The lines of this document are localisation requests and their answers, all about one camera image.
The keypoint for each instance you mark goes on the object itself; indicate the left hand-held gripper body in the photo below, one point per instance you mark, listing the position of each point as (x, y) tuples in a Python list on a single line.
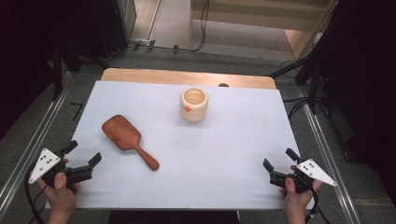
[(43, 163)]

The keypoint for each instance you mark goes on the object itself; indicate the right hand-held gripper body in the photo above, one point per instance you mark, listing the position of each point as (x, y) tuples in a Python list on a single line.
[(313, 170)]

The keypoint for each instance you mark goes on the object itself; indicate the cream ribbed cup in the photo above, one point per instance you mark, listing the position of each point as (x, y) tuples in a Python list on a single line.
[(193, 113)]

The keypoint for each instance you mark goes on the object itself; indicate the person's right hand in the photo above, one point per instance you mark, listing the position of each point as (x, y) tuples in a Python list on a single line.
[(295, 202)]

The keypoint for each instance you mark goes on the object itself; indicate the person's left hand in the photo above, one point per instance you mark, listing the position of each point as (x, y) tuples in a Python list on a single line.
[(60, 197)]

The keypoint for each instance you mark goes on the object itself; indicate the white table mat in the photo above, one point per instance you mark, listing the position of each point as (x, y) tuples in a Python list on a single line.
[(202, 155)]

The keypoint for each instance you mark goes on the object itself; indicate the black metal stand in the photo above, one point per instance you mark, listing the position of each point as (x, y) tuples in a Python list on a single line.
[(314, 84), (57, 71)]

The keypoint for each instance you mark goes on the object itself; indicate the dark panel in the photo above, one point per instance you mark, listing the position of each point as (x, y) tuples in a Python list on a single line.
[(174, 217)]

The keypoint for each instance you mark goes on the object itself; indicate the dark curtain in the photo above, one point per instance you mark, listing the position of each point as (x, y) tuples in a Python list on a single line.
[(28, 46), (364, 77)]

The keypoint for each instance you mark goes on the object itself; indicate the beige wooden platform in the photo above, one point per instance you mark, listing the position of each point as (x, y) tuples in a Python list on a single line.
[(249, 18)]

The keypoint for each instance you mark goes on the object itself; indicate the aluminium floor rail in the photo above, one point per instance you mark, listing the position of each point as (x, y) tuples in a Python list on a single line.
[(34, 143), (330, 155)]

